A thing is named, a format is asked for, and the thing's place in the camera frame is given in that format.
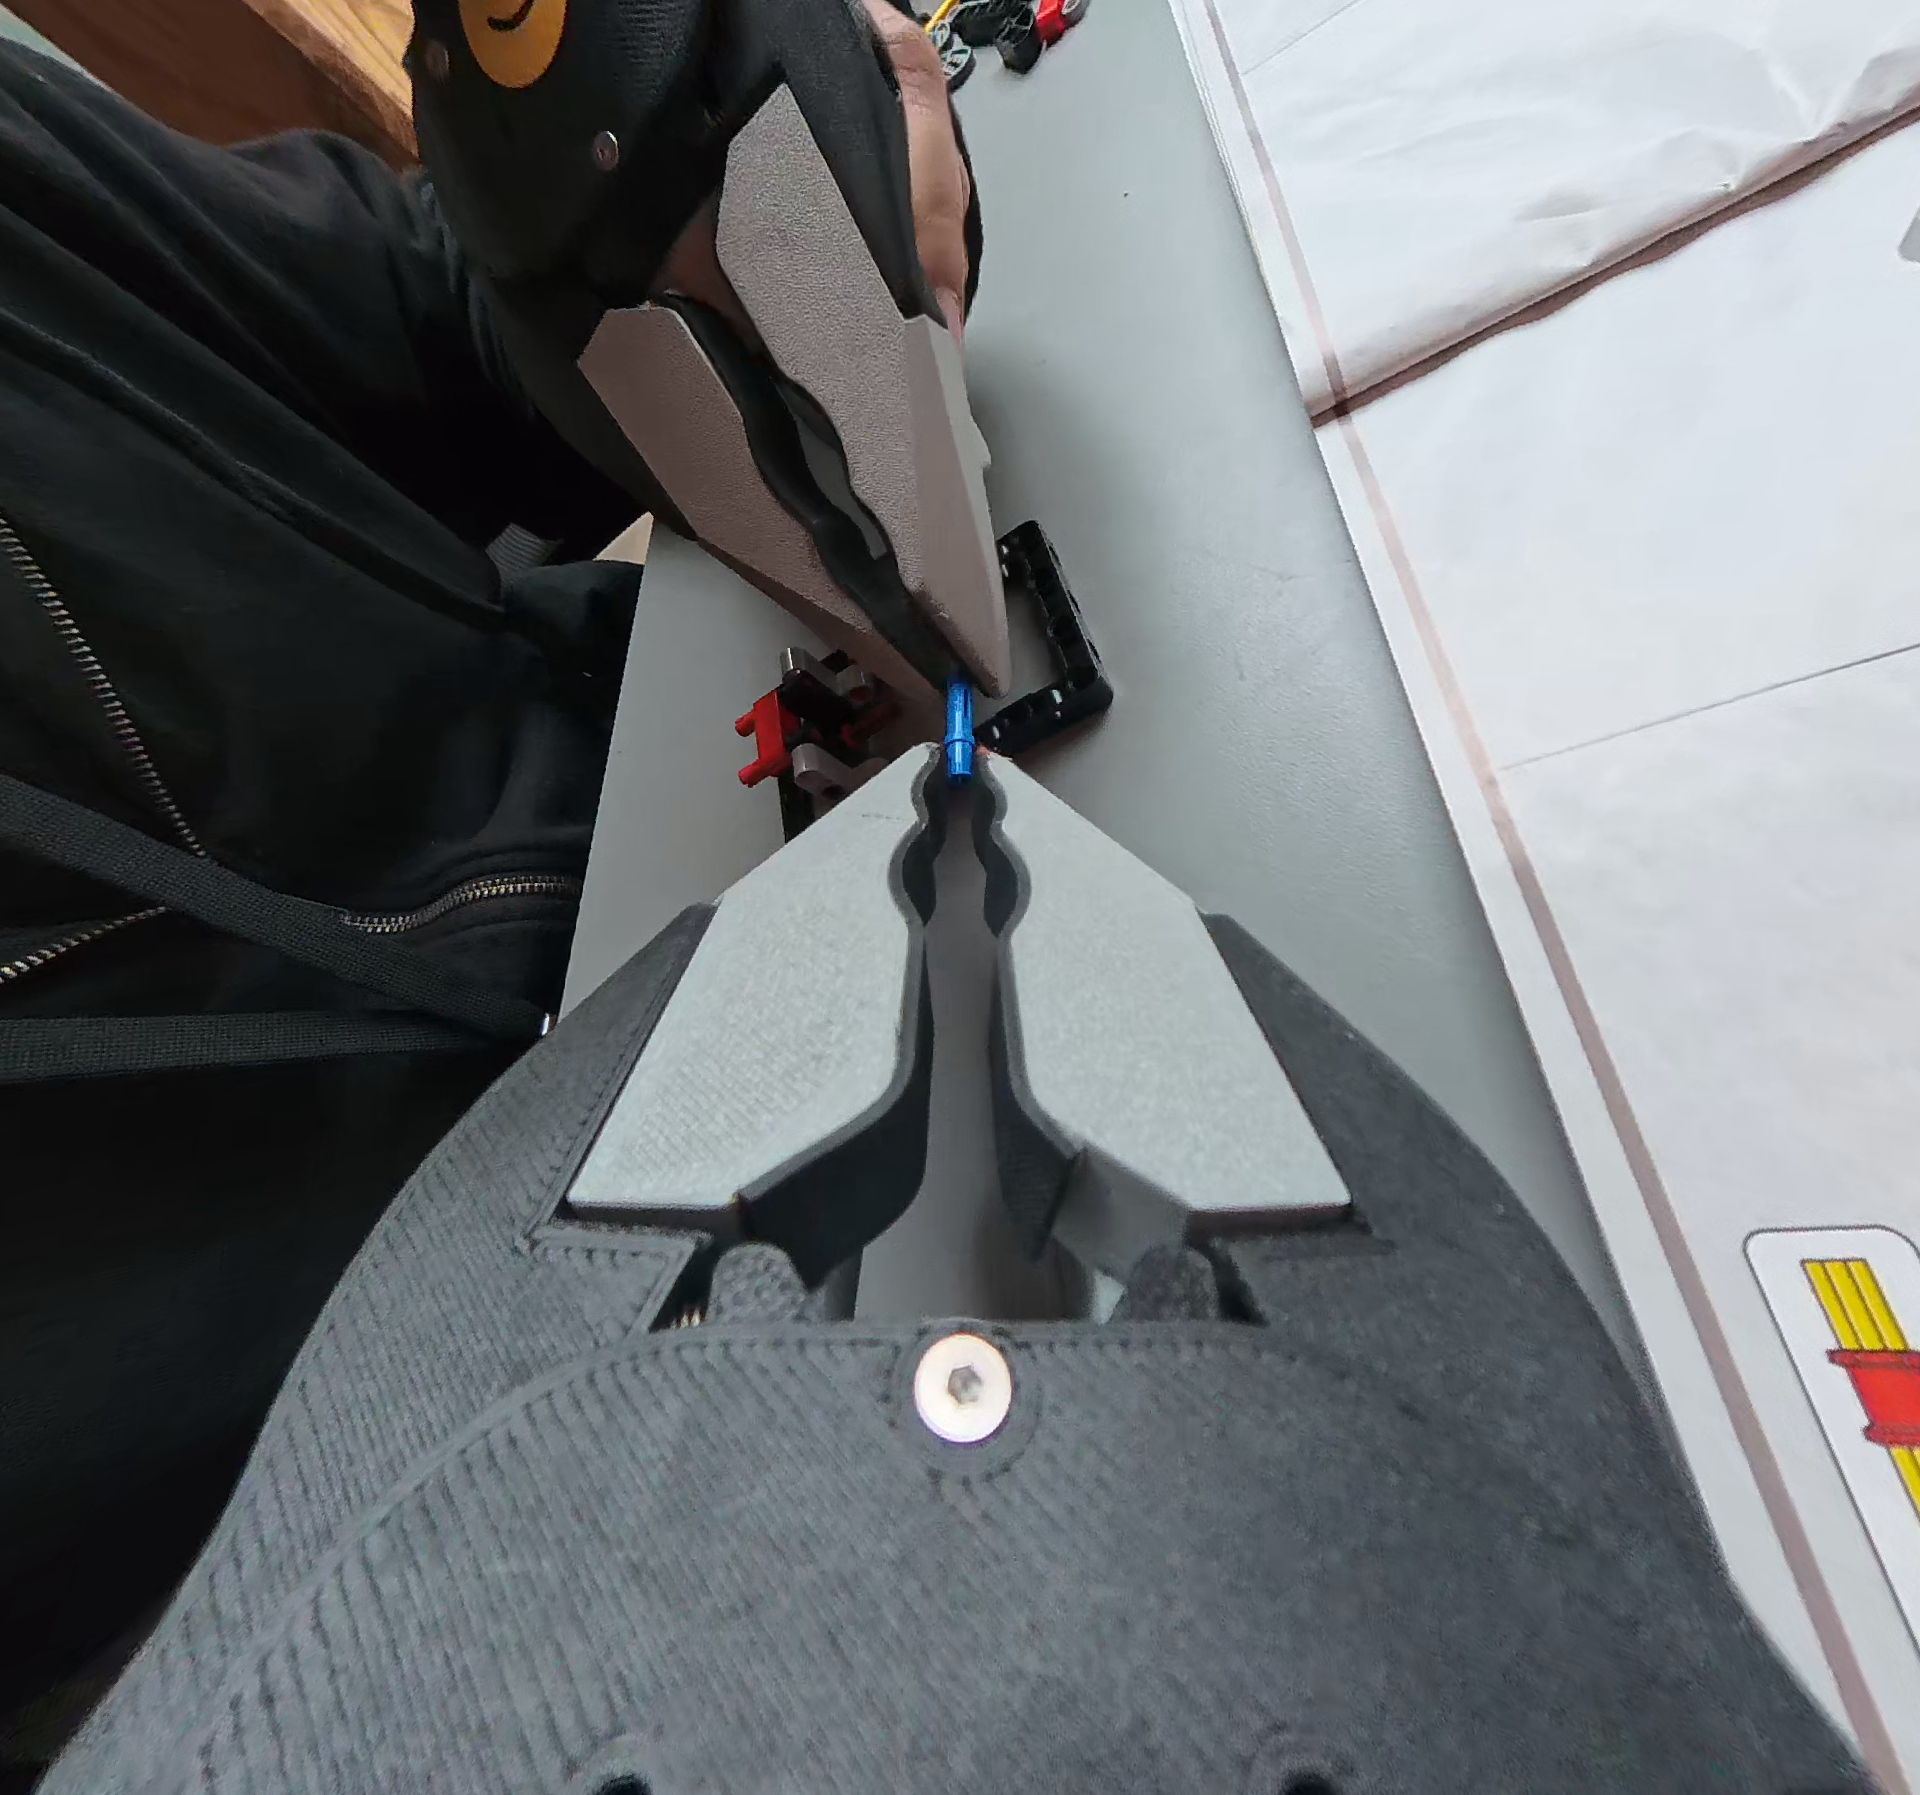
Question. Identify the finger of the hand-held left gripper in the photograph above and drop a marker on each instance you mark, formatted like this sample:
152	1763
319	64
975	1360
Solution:
704	446
885	401

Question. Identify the black lego frame assembly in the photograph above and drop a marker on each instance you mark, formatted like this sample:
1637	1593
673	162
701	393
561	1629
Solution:
1074	641

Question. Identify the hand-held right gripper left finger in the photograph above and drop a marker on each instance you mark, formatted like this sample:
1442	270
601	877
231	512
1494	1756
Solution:
749	1060

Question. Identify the blue lego pin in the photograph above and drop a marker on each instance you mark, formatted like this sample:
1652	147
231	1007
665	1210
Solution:
959	739

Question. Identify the red lego beam piece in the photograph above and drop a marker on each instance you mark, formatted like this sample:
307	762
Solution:
766	734

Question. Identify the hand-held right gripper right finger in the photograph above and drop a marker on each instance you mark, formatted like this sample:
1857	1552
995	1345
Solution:
1170	1060

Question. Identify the white lego instruction booklet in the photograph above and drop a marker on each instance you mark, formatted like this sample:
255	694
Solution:
1649	550

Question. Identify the person's left hand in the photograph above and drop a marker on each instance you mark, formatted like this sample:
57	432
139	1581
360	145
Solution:
928	174

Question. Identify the black zip jacket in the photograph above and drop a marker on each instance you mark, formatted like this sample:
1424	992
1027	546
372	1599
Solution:
225	550

